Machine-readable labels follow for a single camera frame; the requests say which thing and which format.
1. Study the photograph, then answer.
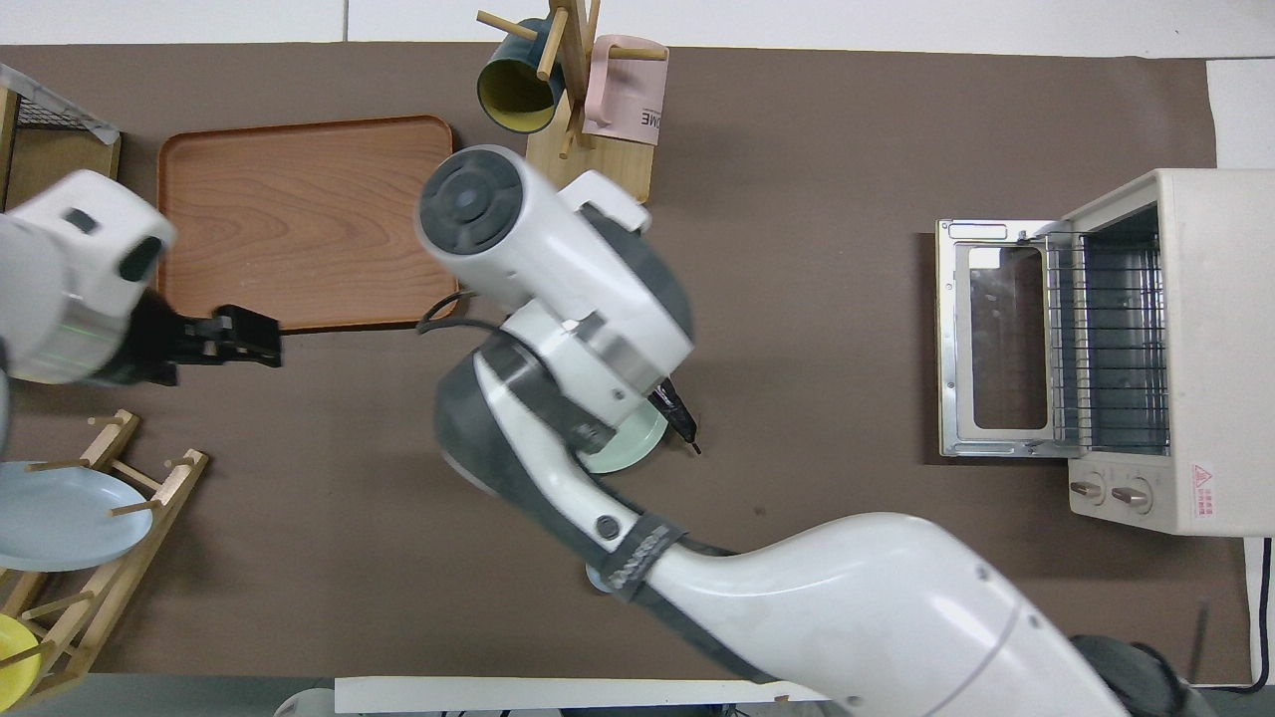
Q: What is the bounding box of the brown wooden serving tray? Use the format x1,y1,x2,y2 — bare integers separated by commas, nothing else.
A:
156,115,462,335

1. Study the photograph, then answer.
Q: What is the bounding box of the light blue plate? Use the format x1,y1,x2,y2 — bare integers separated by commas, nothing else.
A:
0,461,155,574

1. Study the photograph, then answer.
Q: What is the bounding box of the wooden mug tree stand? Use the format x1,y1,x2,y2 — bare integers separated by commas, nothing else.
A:
476,0,669,208

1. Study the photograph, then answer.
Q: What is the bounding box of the wooden shelf box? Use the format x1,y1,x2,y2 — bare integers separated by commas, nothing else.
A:
0,88,124,210

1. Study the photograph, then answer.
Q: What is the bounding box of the dark green mug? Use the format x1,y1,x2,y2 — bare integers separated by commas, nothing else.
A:
476,18,569,135

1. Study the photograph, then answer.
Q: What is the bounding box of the brown table mat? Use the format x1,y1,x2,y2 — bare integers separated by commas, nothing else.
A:
0,42,1254,686

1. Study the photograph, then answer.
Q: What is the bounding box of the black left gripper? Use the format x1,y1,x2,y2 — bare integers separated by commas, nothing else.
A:
118,291,283,388

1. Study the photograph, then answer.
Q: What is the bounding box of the pink mug with print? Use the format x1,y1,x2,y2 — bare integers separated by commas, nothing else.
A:
583,36,670,147

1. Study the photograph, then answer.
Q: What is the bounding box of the light green plate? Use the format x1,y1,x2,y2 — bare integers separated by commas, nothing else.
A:
578,402,670,475

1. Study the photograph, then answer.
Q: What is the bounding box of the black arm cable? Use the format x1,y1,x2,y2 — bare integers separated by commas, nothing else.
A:
416,292,504,337

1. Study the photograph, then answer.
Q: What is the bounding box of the black wire mesh basket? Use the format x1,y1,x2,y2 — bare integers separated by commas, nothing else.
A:
14,92,85,132

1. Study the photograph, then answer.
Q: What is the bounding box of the metal oven wire rack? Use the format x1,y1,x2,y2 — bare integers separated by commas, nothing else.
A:
1044,231,1171,449

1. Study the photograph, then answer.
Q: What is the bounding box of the yellow plate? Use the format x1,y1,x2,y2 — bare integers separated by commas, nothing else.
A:
0,613,43,704

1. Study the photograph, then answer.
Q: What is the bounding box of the white round object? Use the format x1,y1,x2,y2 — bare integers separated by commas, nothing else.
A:
274,687,337,717

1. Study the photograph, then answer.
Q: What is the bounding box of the wooden dish rack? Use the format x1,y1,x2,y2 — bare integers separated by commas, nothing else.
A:
0,409,210,712

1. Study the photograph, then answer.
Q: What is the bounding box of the toaster oven glass door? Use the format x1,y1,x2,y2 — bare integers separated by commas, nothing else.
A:
935,219,1075,460

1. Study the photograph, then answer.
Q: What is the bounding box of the white toaster oven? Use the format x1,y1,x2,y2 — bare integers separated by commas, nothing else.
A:
1059,168,1275,539

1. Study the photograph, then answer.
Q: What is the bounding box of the black power cable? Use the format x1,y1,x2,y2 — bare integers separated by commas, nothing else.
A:
1227,538,1275,695

